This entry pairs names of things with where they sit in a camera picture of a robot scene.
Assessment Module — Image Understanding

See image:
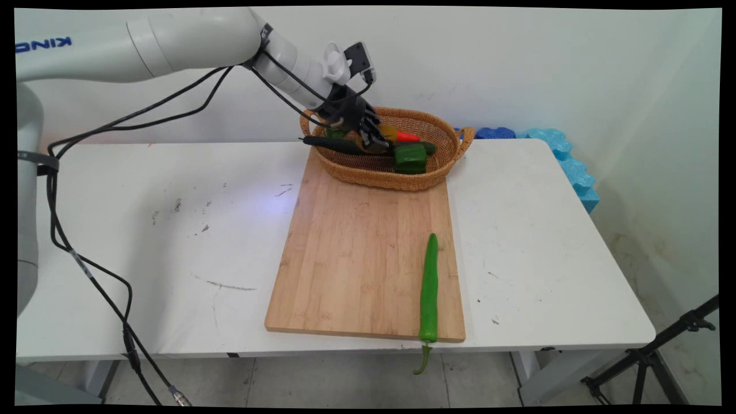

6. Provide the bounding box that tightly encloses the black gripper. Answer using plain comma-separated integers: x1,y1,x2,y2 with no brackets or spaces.
313,85,398,155

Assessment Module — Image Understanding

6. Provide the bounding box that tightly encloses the dark green toy cucumber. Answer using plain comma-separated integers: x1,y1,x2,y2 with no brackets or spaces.
300,136,438,158

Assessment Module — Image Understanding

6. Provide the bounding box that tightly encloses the orange toy carrot with greens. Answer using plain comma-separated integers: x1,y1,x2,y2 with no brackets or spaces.
325,126,421,143

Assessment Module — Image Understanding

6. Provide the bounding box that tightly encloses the woven wicker basket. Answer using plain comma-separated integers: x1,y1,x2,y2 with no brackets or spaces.
300,105,476,192

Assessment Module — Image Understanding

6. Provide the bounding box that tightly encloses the green toy bell pepper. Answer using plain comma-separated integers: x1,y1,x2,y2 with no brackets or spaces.
394,144,428,175

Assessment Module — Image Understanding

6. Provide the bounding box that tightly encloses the wooden cutting board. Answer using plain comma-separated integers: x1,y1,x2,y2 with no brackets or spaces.
264,148,467,344

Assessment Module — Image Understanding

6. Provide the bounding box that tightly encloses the dark blue foam piece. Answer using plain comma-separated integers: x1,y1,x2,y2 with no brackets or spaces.
454,127,517,140

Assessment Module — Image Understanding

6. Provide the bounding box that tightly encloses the long green chili pepper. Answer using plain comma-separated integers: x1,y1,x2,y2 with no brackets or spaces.
413,232,440,375

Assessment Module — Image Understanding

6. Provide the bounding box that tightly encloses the light blue foam piece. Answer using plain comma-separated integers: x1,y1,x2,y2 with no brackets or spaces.
526,128,600,214

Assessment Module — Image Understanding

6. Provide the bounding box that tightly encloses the white table leg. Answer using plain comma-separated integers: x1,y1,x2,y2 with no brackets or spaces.
511,347,628,407

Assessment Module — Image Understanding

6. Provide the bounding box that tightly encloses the black tripod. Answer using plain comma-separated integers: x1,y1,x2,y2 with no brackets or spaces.
580,294,720,406

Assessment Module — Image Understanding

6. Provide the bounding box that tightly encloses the white and grey wrist camera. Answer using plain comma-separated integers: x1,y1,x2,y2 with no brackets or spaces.
321,41,378,88

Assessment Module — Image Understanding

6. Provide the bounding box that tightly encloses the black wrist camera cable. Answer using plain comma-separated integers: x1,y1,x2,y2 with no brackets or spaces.
248,23,378,128

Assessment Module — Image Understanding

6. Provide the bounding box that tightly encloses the long black robot cable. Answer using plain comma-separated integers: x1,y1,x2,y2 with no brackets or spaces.
45,64,194,407

